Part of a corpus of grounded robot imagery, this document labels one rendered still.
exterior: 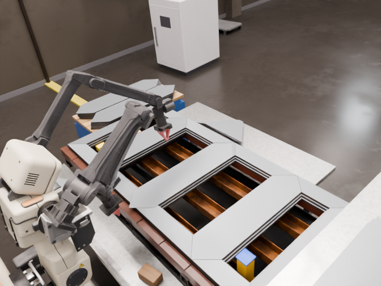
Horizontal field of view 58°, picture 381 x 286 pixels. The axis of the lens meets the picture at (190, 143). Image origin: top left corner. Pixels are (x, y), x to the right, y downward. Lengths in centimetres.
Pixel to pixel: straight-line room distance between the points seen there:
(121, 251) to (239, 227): 61
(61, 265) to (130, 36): 502
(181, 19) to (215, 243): 364
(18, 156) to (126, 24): 497
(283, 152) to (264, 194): 52
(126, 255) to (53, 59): 422
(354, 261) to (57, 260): 114
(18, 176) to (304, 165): 152
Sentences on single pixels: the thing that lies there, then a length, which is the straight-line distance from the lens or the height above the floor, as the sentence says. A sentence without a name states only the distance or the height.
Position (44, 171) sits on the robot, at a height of 132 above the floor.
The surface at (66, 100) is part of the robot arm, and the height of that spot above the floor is 140.
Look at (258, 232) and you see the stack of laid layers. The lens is 163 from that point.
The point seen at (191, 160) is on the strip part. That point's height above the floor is 85.
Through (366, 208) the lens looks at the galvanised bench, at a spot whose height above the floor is 105.
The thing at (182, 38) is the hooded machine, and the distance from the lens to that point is 486.
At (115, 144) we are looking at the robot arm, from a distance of 131.
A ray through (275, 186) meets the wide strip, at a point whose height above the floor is 85.
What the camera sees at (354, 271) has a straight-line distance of 128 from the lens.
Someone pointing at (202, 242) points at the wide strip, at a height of 85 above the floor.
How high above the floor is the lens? 207
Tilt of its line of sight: 35 degrees down
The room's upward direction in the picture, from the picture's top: 6 degrees counter-clockwise
